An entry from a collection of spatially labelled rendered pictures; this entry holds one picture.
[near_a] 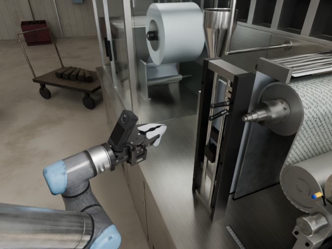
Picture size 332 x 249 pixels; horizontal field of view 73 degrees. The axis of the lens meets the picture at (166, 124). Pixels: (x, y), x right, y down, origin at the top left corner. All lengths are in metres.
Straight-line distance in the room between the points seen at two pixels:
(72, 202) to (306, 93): 0.64
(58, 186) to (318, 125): 0.65
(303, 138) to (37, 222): 0.62
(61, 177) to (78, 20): 8.52
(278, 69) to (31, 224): 0.60
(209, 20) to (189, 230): 0.78
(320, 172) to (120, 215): 1.63
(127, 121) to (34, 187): 1.98
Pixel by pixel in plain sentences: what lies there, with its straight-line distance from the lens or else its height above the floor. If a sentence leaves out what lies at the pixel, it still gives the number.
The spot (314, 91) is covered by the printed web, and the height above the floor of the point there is 1.40.
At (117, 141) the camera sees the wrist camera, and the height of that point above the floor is 1.26.
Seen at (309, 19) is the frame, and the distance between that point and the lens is 1.02.
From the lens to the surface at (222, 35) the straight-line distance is 0.98.
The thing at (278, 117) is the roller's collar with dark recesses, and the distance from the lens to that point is 0.62.
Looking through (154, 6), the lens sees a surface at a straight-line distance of 1.16.
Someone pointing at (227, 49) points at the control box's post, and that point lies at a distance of 0.86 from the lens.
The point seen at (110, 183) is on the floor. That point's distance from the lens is 2.28.
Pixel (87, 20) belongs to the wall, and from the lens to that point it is 8.96.
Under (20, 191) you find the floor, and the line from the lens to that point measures 2.53.
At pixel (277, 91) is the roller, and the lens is 0.67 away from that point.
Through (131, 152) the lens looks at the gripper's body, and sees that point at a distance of 0.64.
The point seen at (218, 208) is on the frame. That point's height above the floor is 0.97.
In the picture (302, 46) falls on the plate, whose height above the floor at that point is 1.42.
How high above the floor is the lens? 1.62
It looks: 32 degrees down
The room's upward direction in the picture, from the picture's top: straight up
